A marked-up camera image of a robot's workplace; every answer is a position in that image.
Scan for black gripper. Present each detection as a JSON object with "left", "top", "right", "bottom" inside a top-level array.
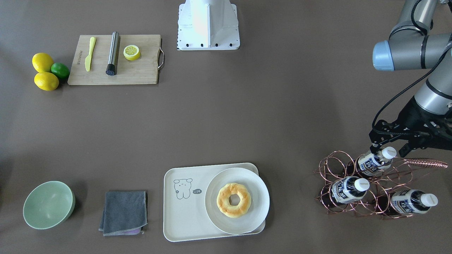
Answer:
[{"left": 369, "top": 98, "right": 452, "bottom": 158}]

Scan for tea bottle white cap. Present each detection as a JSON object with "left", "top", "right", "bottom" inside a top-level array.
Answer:
[{"left": 347, "top": 146, "right": 397, "bottom": 178}]

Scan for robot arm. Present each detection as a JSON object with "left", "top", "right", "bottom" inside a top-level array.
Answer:
[{"left": 369, "top": 0, "right": 452, "bottom": 157}]

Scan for middle tea bottle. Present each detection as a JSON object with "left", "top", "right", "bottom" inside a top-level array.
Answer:
[{"left": 319, "top": 176, "right": 370, "bottom": 208}]

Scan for cream rabbit tray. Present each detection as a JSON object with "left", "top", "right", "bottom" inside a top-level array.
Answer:
[{"left": 163, "top": 162, "right": 265, "bottom": 242}]

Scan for white round plate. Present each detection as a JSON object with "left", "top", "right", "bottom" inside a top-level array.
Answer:
[{"left": 205, "top": 168, "right": 270, "bottom": 235}]

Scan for bamboo cutting board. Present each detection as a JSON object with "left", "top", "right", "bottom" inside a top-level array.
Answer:
[{"left": 67, "top": 34, "right": 161, "bottom": 85}]

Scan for grey folded cloth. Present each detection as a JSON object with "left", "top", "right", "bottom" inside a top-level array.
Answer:
[{"left": 99, "top": 190, "right": 148, "bottom": 236}]

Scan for half lemon slice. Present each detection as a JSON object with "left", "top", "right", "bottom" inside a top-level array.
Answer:
[{"left": 123, "top": 45, "right": 141, "bottom": 61}]

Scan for steel muddler cylinder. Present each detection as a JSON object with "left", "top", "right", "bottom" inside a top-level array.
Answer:
[{"left": 105, "top": 31, "right": 120, "bottom": 76}]

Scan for yellow plastic knife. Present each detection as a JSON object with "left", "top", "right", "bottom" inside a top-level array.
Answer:
[{"left": 84, "top": 36, "right": 97, "bottom": 71}]

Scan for green lime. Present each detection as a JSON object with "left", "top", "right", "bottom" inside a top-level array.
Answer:
[{"left": 50, "top": 62, "right": 70, "bottom": 79}]

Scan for mint green bowl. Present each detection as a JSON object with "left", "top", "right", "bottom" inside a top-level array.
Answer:
[{"left": 23, "top": 181, "right": 76, "bottom": 230}]

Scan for lower whole lemon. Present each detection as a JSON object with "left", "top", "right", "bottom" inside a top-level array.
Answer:
[{"left": 34, "top": 72, "right": 60, "bottom": 91}]

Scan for whole lemon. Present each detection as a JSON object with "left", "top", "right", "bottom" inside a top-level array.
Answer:
[
  {"left": 34, "top": 72, "right": 60, "bottom": 91},
  {"left": 32, "top": 53, "right": 54, "bottom": 73}
]

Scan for upper whole lemon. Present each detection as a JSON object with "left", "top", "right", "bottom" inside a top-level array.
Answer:
[{"left": 32, "top": 53, "right": 54, "bottom": 73}]

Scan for copper wire bottle rack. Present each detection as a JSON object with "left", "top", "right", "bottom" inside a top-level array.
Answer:
[{"left": 315, "top": 151, "right": 451, "bottom": 220}]

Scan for glazed ring donut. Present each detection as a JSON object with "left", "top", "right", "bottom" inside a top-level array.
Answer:
[{"left": 216, "top": 183, "right": 252, "bottom": 218}]

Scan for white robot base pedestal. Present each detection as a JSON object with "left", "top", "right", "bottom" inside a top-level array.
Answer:
[{"left": 177, "top": 0, "right": 240, "bottom": 50}]

